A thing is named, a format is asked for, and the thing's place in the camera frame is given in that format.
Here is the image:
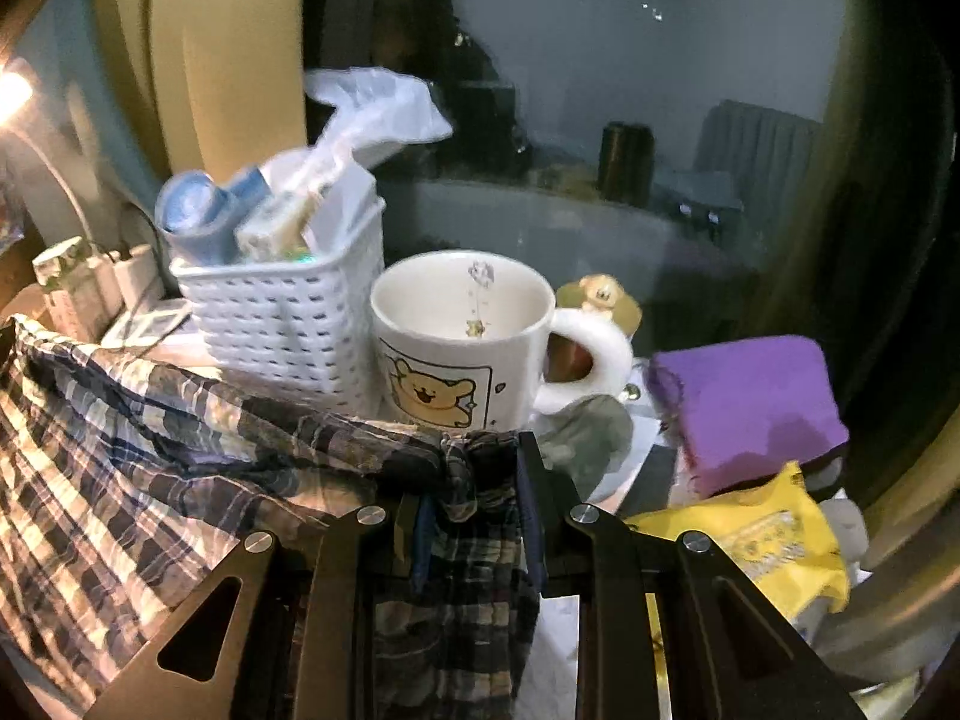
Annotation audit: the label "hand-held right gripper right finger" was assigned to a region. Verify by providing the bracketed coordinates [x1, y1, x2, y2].
[514, 431, 871, 720]

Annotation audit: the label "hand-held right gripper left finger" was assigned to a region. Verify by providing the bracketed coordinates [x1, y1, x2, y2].
[84, 495, 440, 720]

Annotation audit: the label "blue plaid pants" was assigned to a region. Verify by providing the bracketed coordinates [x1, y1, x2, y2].
[0, 313, 542, 720]

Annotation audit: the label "grey crumpled cloth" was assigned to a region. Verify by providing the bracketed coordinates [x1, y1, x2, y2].
[538, 394, 635, 500]

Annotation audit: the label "white bear print mug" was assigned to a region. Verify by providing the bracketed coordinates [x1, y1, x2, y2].
[369, 249, 635, 433]

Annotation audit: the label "purple cloth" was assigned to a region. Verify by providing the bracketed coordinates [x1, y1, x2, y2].
[648, 335, 851, 497]

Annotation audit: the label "bear figurine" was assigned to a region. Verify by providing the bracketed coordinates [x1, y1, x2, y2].
[555, 274, 643, 335]

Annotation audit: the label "yellow snack packet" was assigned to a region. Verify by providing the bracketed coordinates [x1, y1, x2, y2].
[624, 460, 851, 720]

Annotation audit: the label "white plastic basket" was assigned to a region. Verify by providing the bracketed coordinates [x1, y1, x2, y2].
[169, 195, 386, 416]

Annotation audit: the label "small green white box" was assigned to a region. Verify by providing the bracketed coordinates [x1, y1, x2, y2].
[236, 191, 320, 265]

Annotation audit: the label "dark cylindrical bottle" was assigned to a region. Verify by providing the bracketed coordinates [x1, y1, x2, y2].
[596, 121, 655, 207]

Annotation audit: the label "blue tube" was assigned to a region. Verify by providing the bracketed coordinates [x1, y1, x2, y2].
[155, 169, 272, 265]

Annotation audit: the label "clear plastic bag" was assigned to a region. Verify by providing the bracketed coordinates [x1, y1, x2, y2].
[304, 67, 455, 173]

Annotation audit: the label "yellow curtain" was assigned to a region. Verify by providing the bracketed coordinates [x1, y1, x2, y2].
[90, 0, 308, 211]

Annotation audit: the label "lit lamp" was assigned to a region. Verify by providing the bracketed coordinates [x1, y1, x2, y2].
[0, 64, 35, 128]

